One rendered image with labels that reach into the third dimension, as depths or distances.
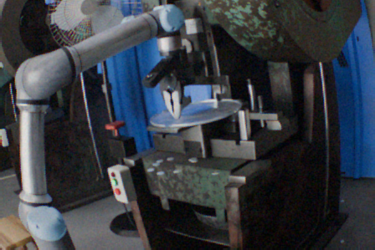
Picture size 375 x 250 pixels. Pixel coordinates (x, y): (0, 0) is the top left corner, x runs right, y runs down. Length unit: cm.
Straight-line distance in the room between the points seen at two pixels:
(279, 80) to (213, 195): 50
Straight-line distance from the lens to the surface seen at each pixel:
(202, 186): 132
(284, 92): 152
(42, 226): 98
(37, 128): 107
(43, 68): 95
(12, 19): 243
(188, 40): 140
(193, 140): 136
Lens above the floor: 106
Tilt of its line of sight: 11 degrees down
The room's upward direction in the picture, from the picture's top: 9 degrees counter-clockwise
